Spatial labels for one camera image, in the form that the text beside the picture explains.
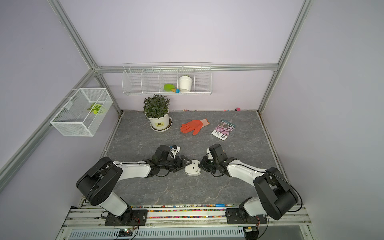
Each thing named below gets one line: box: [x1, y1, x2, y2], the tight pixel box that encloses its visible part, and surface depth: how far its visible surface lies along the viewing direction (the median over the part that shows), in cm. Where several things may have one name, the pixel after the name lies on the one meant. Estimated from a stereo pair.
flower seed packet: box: [211, 119, 236, 141], surface depth 111 cm
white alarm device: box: [185, 159, 201, 177], surface depth 88 cm
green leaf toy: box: [87, 102, 102, 115], surface depth 83 cm
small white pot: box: [179, 75, 193, 92], surface depth 94 cm
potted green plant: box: [143, 94, 173, 132], surface depth 101 cm
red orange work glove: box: [180, 118, 210, 136], surface depth 114 cm
